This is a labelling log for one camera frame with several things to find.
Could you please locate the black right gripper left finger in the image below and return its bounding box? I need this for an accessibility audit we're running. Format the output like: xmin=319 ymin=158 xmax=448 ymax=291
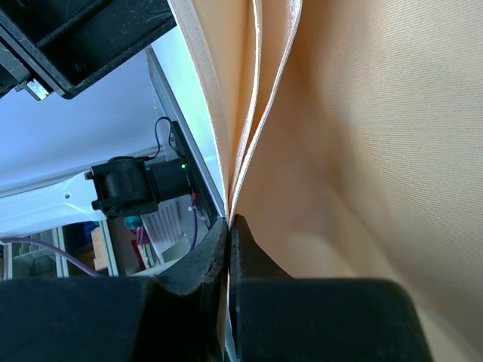
xmin=1 ymin=218 xmax=229 ymax=361

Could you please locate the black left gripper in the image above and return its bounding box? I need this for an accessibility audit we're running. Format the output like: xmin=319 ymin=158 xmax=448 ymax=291
xmin=1 ymin=1 xmax=177 ymax=100

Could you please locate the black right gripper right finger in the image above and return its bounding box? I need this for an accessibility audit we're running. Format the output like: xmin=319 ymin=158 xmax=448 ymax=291
xmin=229 ymin=215 xmax=432 ymax=361

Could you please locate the peach cloth napkin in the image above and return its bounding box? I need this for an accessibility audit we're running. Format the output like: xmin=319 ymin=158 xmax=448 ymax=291
xmin=170 ymin=1 xmax=482 ymax=361

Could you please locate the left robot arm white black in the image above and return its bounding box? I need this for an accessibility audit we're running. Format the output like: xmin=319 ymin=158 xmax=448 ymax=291
xmin=1 ymin=1 xmax=176 ymax=238

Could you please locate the aluminium rail frame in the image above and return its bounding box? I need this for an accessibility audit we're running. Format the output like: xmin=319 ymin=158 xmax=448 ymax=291
xmin=146 ymin=47 xmax=224 ymax=225

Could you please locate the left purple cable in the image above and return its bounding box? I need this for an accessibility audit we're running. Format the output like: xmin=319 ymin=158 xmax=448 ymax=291
xmin=0 ymin=207 xmax=199 ymax=278

